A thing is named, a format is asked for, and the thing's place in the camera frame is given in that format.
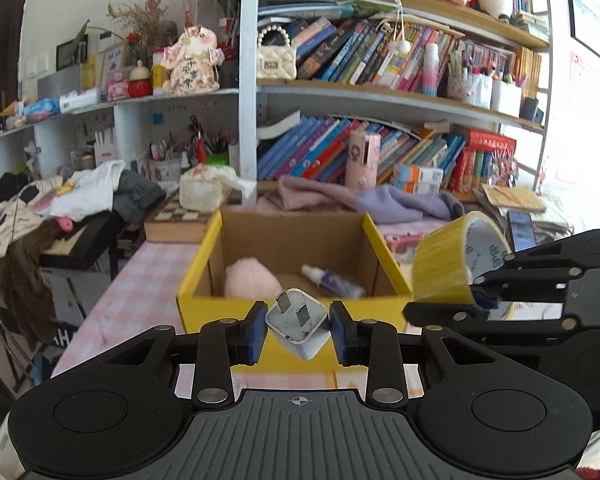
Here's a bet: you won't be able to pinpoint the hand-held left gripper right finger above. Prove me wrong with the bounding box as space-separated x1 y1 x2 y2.
329 300 503 407

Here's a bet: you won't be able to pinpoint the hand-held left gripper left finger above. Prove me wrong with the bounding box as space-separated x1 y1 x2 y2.
97 300 269 407

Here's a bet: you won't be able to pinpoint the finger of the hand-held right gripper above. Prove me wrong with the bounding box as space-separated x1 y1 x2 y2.
471 234 583 309
402 302 583 347

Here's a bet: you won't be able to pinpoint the white charger plug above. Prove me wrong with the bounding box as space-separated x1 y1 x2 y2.
265 288 329 361

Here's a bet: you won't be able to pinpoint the yellow tape roll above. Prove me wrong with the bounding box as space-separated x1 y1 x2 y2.
411 211 513 306

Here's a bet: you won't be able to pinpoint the small spray bottle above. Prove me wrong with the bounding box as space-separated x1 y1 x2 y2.
301 264 367 299

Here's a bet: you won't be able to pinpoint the pink plush pig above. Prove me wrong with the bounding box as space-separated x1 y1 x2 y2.
225 258 281 299

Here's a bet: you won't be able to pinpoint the yellow cardboard box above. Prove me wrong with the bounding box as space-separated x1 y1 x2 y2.
176 208 414 375

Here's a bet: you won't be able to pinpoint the black smartphone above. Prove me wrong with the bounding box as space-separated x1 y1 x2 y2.
507 211 537 253

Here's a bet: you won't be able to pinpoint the brown paper notebook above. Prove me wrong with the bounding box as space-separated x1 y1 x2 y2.
480 184 547 214

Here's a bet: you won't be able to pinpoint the pink plastic item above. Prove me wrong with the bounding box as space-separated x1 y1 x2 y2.
386 232 427 256

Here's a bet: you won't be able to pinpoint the shiny colourful trinkets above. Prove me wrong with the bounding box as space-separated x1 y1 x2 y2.
485 152 522 194

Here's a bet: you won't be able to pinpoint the stack of red dictionaries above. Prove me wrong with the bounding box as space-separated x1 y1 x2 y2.
455 127 518 194

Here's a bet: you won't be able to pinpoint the pink and purple cloth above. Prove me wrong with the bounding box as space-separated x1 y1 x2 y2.
255 175 466 225

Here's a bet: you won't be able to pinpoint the orange and blue carton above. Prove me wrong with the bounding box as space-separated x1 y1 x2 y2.
397 163 445 185
391 177 441 196

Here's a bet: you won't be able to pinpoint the pink checked tablecloth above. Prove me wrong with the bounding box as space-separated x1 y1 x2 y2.
52 220 431 397

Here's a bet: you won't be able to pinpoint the wooden chess box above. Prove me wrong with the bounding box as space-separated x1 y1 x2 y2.
144 195 222 244

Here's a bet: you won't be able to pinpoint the black desk device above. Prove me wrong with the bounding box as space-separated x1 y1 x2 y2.
520 97 547 124

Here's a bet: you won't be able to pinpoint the cream tissue box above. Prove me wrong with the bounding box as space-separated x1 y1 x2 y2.
179 165 257 211

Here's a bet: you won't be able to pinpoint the white pen holder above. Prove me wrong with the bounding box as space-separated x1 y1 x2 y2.
490 77 524 119

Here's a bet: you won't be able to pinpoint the pink cylindrical appliance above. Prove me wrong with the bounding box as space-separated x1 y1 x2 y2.
345 129 382 189

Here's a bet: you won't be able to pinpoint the pen holder with markers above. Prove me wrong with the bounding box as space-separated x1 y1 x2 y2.
447 52 494 111

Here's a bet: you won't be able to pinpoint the row of leaning blue books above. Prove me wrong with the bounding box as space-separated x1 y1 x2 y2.
257 115 468 192

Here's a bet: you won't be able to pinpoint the pastel striped bottle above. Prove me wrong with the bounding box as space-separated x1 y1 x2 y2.
422 42 440 97

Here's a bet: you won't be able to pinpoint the pile of clothes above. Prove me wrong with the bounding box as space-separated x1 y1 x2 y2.
0 160 167 352

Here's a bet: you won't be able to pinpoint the white shelf unit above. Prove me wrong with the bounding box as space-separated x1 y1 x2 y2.
0 87 241 187

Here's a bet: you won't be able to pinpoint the panda plush toy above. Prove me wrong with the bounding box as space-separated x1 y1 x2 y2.
476 0 515 22

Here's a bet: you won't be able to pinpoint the row of colourful books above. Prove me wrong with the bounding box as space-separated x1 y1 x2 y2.
285 15 543 98

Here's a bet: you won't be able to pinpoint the pink cat figurine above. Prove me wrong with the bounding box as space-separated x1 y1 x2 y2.
161 26 224 96

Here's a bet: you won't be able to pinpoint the white quilted handbag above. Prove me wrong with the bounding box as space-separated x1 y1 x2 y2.
256 25 298 81

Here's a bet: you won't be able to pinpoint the red and white doll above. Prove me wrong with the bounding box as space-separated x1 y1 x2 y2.
128 60 154 99

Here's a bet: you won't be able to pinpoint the dried flower bouquet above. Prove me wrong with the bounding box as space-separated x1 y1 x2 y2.
107 0 177 62

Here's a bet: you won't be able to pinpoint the wooden bookshelf with white frame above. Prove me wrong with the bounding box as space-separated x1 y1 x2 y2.
237 0 553 207

